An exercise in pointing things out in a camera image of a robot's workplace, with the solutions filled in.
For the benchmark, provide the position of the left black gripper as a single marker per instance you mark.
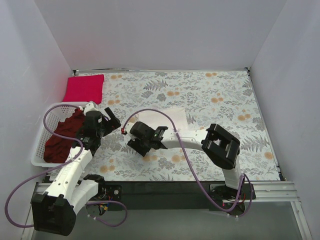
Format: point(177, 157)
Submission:
point(110, 122)

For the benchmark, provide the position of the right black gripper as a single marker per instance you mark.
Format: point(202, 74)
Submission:
point(136, 146)

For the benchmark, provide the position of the white t shirt red print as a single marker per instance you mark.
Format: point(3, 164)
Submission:
point(155, 119)

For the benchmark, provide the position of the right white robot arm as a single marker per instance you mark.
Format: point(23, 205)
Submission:
point(221, 147)

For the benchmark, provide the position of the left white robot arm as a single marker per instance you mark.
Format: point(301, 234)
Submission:
point(55, 210)

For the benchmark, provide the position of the folded pink t shirt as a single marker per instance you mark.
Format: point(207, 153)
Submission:
point(84, 89)

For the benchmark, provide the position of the floral table cloth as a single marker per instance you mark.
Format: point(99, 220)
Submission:
point(207, 97)

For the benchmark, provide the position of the white plastic basket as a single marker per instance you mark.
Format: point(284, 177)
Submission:
point(59, 113)

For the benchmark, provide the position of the dark red t shirt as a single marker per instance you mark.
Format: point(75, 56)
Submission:
point(56, 148)

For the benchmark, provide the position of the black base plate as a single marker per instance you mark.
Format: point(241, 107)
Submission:
point(174, 195)

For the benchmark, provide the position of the aluminium frame rail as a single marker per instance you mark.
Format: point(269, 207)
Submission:
point(265, 191)

